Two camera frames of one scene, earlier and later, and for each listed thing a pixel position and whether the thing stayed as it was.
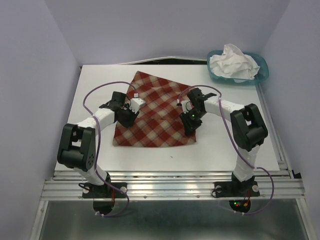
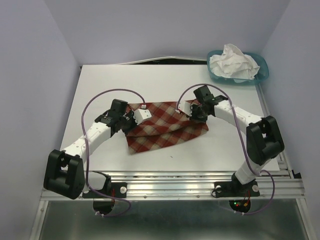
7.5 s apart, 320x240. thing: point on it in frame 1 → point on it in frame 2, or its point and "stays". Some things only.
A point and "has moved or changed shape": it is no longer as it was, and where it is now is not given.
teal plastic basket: (259, 75) stays
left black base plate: (105, 191) stays
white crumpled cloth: (233, 64) stays
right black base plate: (236, 189) stays
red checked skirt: (159, 122) has moved or changed shape
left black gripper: (133, 116) → (130, 114)
